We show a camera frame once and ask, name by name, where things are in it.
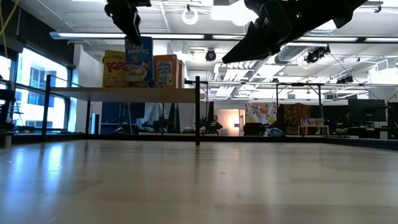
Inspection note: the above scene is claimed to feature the small wooden side table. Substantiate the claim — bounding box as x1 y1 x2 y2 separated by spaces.
297 124 330 136

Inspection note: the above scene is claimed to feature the white round ceiling ring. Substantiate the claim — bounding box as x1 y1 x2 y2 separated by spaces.
182 7 199 26

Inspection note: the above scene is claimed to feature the black framed window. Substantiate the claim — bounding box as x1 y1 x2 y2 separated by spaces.
0 43 74 133

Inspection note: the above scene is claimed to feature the brown patterned cloth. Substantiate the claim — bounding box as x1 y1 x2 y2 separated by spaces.
277 103 324 135

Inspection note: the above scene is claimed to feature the wooden shelf with black legs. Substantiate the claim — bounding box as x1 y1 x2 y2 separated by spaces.
42 74 201 146

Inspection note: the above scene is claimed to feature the yellow cable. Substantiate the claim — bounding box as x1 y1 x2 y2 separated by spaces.
0 0 19 59

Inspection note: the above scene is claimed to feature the yellow Corn Pops cereal box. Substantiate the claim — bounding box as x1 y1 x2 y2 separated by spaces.
102 49 129 88

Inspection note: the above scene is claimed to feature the black office chair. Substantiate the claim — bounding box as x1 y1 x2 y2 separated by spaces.
243 123 268 137

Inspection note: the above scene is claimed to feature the floral patterned cloth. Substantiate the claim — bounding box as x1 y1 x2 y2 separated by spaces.
244 101 277 124

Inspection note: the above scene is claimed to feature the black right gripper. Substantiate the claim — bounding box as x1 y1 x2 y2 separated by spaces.
222 0 315 64

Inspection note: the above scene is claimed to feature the black ceiling camera rig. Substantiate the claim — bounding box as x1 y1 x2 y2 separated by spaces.
303 45 331 64

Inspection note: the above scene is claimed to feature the black tripod equipment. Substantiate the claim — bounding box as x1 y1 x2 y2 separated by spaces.
200 101 223 136

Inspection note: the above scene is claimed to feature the black overhead light bar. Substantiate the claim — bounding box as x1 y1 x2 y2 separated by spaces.
49 30 398 44

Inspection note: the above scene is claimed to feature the black computer monitor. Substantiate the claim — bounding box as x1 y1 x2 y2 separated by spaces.
387 101 398 140
348 98 387 123

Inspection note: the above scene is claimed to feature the silver ceiling duct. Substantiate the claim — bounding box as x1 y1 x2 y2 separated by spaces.
275 40 312 65

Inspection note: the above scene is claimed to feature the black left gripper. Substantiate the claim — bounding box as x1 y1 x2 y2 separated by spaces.
104 0 152 46

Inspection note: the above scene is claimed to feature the blue white round object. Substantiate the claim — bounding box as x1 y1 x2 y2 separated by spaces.
267 128 286 138

